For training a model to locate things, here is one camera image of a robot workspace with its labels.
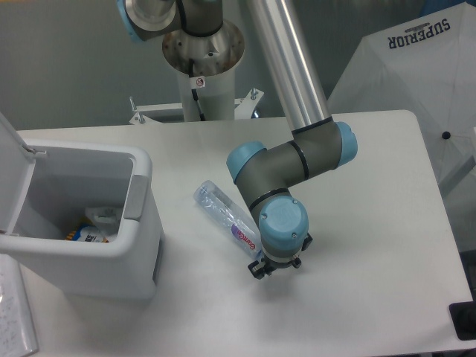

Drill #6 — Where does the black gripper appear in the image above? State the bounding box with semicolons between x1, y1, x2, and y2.
248;234;313;280

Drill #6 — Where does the clear plastic bottle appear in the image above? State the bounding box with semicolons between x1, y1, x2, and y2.
193;180;263;260

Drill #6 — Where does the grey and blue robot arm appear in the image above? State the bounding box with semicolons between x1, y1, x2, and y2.
117;1;358;279

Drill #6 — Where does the white trash can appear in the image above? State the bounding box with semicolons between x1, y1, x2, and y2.
1;138;162;299

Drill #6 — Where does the white trash can lid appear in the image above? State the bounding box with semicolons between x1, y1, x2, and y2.
1;114;46;234

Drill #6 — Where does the black device at edge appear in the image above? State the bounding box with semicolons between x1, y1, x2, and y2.
449;301;475;341

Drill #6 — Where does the yellow blue snack package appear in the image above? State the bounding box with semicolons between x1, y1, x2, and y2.
65;221;109;243

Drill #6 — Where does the white umbrella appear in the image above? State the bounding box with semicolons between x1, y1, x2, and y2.
329;2;475;195

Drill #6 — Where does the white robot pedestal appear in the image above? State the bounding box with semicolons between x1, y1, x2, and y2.
129;20;264;124

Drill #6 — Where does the black cable on pedestal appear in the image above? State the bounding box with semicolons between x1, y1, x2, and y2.
188;59;206;122

